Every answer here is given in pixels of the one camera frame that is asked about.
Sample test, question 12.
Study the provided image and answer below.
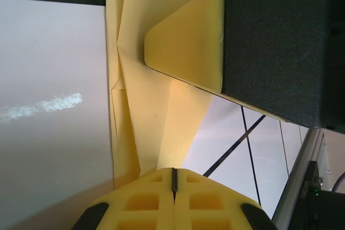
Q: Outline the yellow cloth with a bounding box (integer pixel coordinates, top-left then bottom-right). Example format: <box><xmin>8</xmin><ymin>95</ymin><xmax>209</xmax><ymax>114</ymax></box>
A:
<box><xmin>103</xmin><ymin>0</ymin><xmax>224</xmax><ymax>190</ymax></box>

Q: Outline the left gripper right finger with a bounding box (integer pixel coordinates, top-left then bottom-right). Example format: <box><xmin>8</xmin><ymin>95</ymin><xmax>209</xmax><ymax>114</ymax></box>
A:
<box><xmin>172</xmin><ymin>168</ymin><xmax>278</xmax><ymax>230</ymax></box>

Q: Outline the purple camera cable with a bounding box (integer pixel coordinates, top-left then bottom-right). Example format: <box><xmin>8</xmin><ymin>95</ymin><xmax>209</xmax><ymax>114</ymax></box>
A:
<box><xmin>333</xmin><ymin>172</ymin><xmax>345</xmax><ymax>191</ymax></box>

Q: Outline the long aluminium mounting rail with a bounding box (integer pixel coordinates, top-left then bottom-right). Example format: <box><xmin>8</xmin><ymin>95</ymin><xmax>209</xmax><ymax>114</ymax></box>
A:
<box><xmin>271</xmin><ymin>127</ymin><xmax>328</xmax><ymax>230</ymax></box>

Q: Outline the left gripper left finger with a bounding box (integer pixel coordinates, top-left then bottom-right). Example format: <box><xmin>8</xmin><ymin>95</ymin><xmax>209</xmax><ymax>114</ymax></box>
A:
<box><xmin>71</xmin><ymin>168</ymin><xmax>175</xmax><ymax>230</ymax></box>

